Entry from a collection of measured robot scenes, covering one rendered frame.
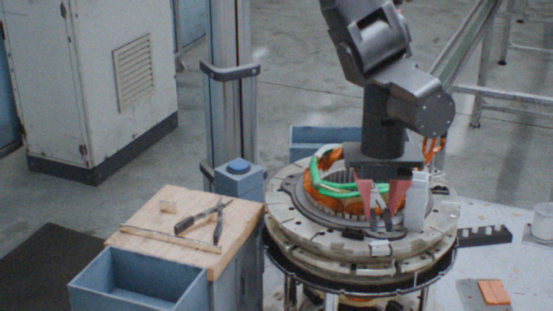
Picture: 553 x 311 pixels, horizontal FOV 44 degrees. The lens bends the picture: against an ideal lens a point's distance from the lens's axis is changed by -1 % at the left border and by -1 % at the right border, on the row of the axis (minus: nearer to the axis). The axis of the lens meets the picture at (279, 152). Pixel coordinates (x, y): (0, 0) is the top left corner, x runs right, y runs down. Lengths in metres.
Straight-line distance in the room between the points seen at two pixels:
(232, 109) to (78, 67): 1.83
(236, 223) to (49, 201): 2.37
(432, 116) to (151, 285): 0.52
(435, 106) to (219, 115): 0.77
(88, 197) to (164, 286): 2.34
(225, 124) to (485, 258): 0.64
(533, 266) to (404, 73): 0.86
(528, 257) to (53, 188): 2.48
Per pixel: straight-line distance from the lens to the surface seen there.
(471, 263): 1.56
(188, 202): 1.18
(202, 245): 1.05
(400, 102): 0.81
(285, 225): 1.05
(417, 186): 1.01
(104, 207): 3.30
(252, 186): 1.34
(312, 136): 1.46
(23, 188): 3.58
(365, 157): 0.88
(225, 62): 1.45
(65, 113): 3.38
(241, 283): 1.17
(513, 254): 1.62
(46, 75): 3.37
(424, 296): 1.20
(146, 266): 1.07
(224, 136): 1.50
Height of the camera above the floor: 1.67
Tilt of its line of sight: 27 degrees down
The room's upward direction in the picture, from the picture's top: straight up
